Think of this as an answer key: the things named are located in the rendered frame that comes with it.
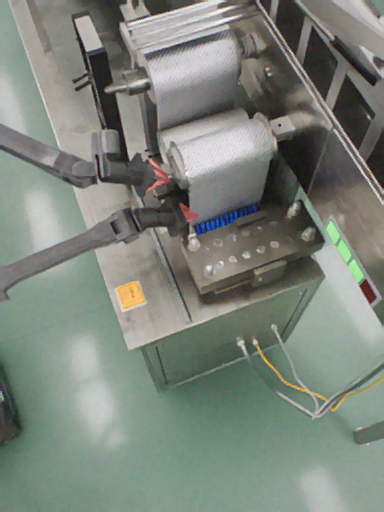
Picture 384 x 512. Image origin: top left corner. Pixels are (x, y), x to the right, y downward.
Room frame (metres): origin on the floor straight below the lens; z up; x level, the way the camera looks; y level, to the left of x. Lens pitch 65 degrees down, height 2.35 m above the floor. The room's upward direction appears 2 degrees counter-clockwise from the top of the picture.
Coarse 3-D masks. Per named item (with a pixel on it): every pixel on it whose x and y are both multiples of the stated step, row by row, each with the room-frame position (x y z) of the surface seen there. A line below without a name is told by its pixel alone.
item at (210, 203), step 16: (256, 176) 0.79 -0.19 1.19; (208, 192) 0.74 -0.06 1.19; (224, 192) 0.76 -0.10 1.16; (240, 192) 0.78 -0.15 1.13; (256, 192) 0.79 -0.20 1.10; (192, 208) 0.73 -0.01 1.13; (208, 208) 0.74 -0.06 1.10; (224, 208) 0.76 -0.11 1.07; (240, 208) 0.78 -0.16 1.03; (192, 224) 0.73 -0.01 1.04
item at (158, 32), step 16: (224, 0) 1.16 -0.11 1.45; (160, 16) 1.11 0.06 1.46; (176, 16) 1.11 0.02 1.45; (192, 16) 1.13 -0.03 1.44; (208, 16) 1.10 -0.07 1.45; (240, 16) 1.10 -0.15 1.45; (128, 32) 1.05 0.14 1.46; (144, 32) 1.05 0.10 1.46; (160, 32) 1.06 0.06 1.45; (176, 32) 1.06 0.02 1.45; (192, 32) 1.05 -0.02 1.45; (208, 32) 1.07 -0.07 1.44; (128, 48) 1.02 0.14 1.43; (144, 48) 1.01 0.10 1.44; (160, 48) 1.02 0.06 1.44
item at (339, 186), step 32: (256, 32) 1.13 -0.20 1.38; (256, 64) 1.10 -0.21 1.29; (288, 64) 0.96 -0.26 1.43; (256, 96) 1.08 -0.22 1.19; (288, 96) 0.93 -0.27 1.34; (320, 128) 0.78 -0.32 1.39; (288, 160) 0.86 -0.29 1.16; (320, 160) 0.75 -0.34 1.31; (352, 160) 0.65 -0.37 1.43; (320, 192) 0.70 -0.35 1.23; (352, 192) 0.62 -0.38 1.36; (352, 224) 0.57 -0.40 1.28
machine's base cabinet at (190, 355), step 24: (312, 288) 0.59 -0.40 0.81; (240, 312) 0.51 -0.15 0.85; (264, 312) 0.54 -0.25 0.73; (288, 312) 0.58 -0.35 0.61; (192, 336) 0.45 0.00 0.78; (216, 336) 0.48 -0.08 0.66; (240, 336) 0.52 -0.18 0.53; (264, 336) 0.56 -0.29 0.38; (288, 336) 0.60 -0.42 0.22; (144, 360) 0.39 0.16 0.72; (168, 360) 0.42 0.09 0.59; (192, 360) 0.45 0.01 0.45; (216, 360) 0.49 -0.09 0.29; (240, 360) 0.53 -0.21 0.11; (168, 384) 0.41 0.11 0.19
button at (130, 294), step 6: (132, 282) 0.59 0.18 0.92; (120, 288) 0.57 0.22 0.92; (126, 288) 0.57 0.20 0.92; (132, 288) 0.57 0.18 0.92; (138, 288) 0.57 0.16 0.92; (120, 294) 0.55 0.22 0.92; (126, 294) 0.55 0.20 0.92; (132, 294) 0.55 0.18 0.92; (138, 294) 0.55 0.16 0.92; (120, 300) 0.53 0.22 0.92; (126, 300) 0.53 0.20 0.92; (132, 300) 0.53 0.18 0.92; (138, 300) 0.53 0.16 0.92; (126, 306) 0.51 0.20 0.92; (132, 306) 0.52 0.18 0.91
